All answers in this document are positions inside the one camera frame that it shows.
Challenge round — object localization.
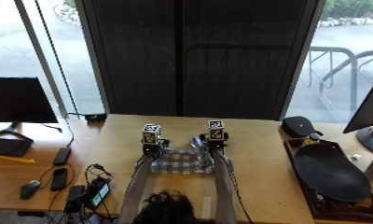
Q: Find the person's left hand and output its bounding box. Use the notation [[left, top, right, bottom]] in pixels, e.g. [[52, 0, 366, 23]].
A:
[[141, 138, 172, 159]]

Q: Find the person's right hand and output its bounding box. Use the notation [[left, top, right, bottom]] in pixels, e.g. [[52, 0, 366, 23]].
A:
[[198, 133, 230, 155]]

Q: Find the blue white plaid cloth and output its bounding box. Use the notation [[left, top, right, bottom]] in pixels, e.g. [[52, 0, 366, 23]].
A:
[[148, 136, 234, 175]]

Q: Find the white marker cube right glove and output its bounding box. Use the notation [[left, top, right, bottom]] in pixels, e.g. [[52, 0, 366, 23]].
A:
[[206, 119, 226, 142]]

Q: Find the white marker cube glove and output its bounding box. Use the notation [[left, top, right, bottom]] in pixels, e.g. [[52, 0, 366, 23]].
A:
[[140, 123, 161, 146], [206, 119, 226, 142]]

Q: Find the white marker cube left glove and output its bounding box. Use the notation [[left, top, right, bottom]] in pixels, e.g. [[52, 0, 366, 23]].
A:
[[140, 123, 161, 146]]

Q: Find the small black box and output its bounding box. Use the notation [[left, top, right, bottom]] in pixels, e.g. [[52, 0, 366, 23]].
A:
[[84, 113, 108, 123]]

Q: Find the white paper label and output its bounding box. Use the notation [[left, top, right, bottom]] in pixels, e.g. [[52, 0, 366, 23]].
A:
[[199, 195, 213, 219]]

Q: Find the smartphone with lit screen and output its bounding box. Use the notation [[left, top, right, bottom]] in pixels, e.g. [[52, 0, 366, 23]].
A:
[[84, 177, 112, 210]]

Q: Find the dark brown wooden tray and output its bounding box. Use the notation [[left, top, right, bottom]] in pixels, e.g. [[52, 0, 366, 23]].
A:
[[282, 137, 373, 224]]

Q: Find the black zip pouch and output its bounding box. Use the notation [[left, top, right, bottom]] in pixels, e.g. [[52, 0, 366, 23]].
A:
[[281, 115, 324, 139]]

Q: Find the black power adapter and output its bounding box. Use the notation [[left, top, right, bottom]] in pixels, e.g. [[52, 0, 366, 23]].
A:
[[51, 147, 72, 166]]

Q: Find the dark mesh window blind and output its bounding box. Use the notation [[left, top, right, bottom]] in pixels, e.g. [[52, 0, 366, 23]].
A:
[[74, 0, 326, 121]]

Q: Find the black smartphone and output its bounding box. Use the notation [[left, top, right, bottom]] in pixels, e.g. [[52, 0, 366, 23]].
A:
[[49, 166, 68, 192]]

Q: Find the black charger brick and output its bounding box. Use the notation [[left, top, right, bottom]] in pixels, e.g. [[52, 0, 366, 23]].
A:
[[64, 184, 86, 215]]

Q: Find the black oval plate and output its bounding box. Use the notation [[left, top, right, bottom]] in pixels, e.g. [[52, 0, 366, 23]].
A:
[[293, 143, 373, 203]]

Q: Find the black computer mouse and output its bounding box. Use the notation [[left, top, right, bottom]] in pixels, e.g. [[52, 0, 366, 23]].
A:
[[19, 179, 43, 201]]

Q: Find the yellow flat strip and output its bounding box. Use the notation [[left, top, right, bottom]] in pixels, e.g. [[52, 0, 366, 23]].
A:
[[0, 155, 37, 164]]

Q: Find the black keyboard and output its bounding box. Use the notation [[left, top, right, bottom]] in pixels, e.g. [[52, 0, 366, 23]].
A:
[[0, 137, 33, 158]]

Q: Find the black computer monitor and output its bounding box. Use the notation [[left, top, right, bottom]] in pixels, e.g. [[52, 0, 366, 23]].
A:
[[0, 77, 60, 143]]

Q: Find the monitor with round grey stand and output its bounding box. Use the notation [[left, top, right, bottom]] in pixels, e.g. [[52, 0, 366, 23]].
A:
[[342, 78, 373, 154]]

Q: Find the black glove cable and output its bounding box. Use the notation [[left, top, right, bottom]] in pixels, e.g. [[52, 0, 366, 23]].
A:
[[223, 155, 254, 224]]

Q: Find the thin black blind cord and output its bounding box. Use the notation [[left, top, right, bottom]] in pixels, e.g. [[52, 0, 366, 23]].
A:
[[33, 0, 81, 115]]

